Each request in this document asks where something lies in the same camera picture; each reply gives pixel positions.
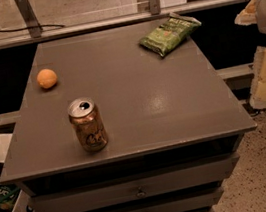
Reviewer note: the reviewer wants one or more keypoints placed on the green jalapeno chip bag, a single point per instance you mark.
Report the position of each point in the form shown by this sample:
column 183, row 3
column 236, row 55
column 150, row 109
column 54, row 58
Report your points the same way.
column 170, row 34

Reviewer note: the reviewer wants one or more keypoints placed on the grey drawer cabinet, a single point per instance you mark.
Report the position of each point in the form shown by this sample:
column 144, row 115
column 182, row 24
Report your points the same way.
column 173, row 128

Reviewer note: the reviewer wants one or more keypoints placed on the gold soda can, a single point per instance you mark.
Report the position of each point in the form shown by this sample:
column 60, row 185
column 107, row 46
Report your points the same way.
column 85, row 118

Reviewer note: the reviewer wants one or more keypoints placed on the orange fruit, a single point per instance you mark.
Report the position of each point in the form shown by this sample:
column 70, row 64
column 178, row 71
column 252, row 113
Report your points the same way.
column 46, row 78

